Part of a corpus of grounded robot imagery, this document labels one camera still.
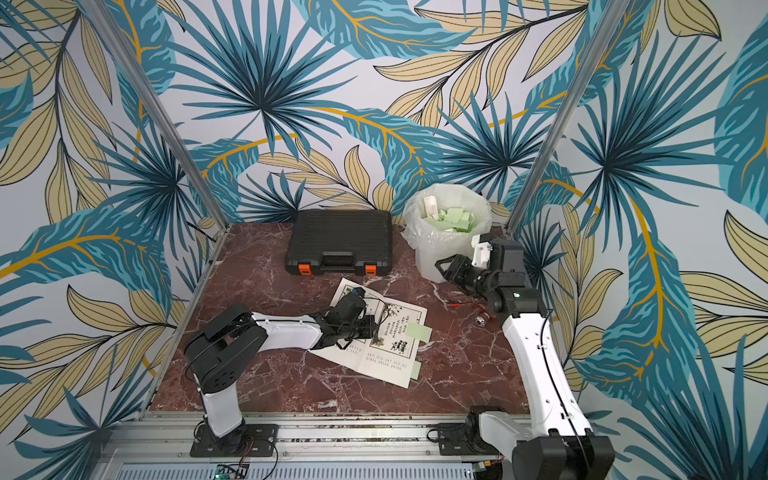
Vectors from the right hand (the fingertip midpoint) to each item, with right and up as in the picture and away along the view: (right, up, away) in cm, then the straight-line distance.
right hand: (442, 266), depth 74 cm
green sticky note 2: (-6, -31, +10) cm, 33 cm away
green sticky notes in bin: (+7, +14, +20) cm, 25 cm away
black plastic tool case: (-30, +7, +32) cm, 44 cm away
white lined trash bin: (-2, +6, +6) cm, 8 cm away
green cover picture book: (-13, -27, +13) cm, 33 cm away
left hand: (-17, -20, +18) cm, 32 cm away
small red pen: (+10, -14, +23) cm, 29 cm away
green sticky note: (-4, -21, +18) cm, 28 cm away
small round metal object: (+15, -18, +18) cm, 29 cm away
